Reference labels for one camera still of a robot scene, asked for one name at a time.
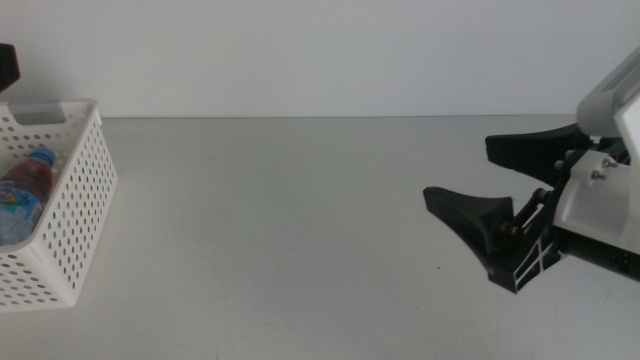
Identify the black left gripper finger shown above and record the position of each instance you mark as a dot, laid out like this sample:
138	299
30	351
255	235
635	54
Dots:
7	67

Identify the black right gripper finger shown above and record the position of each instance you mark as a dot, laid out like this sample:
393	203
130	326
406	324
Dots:
532	152
472	215

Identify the clear water bottle blue cap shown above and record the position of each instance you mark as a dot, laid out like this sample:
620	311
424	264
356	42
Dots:
17	210

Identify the white perforated plastic basket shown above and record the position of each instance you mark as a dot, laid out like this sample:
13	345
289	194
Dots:
75	200

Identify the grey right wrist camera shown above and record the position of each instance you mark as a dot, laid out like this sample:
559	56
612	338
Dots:
600	110

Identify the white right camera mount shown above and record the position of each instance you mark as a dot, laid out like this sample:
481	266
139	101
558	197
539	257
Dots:
595	205

